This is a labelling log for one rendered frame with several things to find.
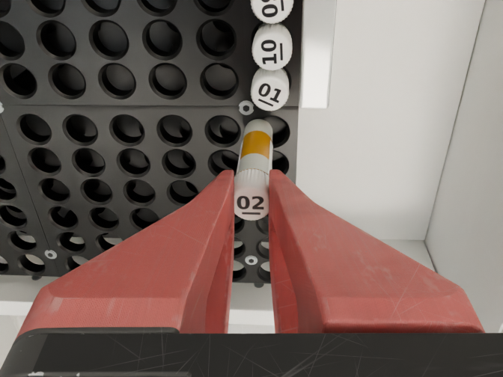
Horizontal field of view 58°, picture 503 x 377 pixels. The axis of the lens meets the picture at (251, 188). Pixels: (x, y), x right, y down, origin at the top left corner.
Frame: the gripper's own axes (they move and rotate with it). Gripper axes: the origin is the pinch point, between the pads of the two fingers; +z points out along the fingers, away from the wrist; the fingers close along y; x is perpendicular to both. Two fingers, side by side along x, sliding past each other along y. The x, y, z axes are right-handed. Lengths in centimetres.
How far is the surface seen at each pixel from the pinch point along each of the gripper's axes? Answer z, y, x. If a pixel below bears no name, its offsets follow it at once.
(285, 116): 4.9, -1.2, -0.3
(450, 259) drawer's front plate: 6.9, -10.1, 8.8
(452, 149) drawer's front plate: 10.1, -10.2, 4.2
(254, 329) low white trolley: 18.3, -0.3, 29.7
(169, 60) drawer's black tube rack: 5.2, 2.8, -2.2
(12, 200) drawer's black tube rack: 5.6, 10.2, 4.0
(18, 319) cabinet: 16.5, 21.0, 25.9
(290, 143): 4.8, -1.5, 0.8
